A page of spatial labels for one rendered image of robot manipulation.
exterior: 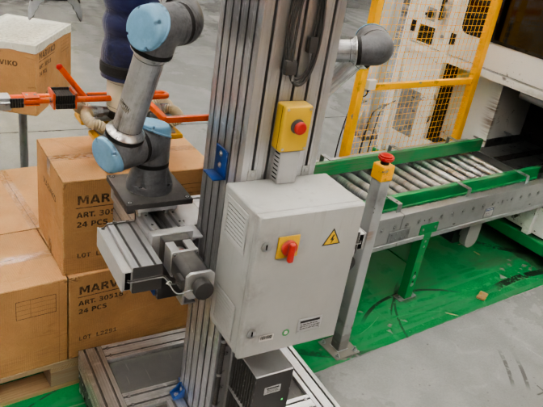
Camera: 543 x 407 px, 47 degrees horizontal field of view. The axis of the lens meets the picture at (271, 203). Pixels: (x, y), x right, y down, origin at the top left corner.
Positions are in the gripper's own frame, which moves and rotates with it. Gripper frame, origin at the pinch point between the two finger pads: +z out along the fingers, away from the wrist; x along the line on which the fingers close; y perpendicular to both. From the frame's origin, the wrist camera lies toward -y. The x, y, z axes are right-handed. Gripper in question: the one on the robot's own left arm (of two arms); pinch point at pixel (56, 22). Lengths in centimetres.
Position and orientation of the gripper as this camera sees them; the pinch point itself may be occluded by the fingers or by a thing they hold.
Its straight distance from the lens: 206.0
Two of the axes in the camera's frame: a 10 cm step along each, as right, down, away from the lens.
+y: -4.8, -4.6, 7.5
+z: -1.5, 8.8, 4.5
